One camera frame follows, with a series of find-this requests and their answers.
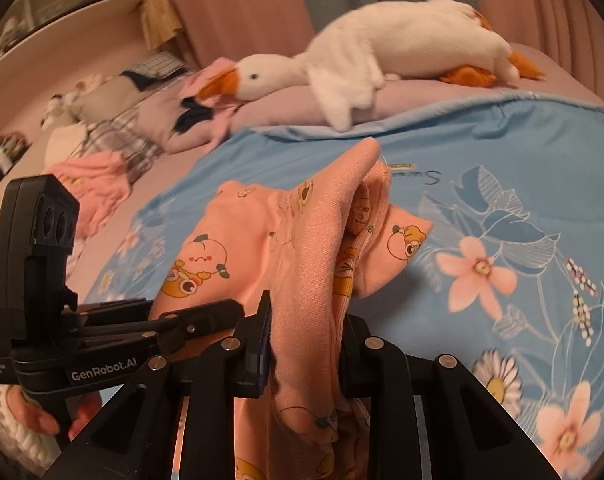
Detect pink cartoon print garment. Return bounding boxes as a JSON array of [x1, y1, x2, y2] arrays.
[[151, 139, 431, 479]]

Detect pink crumpled clothing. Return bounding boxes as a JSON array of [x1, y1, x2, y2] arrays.
[[44, 151, 132, 240]]

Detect left hand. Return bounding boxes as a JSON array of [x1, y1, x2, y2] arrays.
[[6, 386, 102, 440]]

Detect navy dark garment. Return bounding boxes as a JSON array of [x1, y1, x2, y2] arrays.
[[174, 98, 213, 134]]

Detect light pink garment on pillow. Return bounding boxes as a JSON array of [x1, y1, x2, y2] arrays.
[[179, 58, 243, 153]]

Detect grey pillow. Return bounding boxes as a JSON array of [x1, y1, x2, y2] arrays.
[[133, 44, 604, 154]]

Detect plaid grey cloth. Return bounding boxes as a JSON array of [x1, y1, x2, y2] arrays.
[[78, 106, 162, 184]]

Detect blue floral bed sheet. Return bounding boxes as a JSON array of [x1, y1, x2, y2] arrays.
[[88, 96, 604, 479]]

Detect white goose plush toy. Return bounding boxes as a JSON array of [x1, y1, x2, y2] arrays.
[[195, 0, 547, 134]]

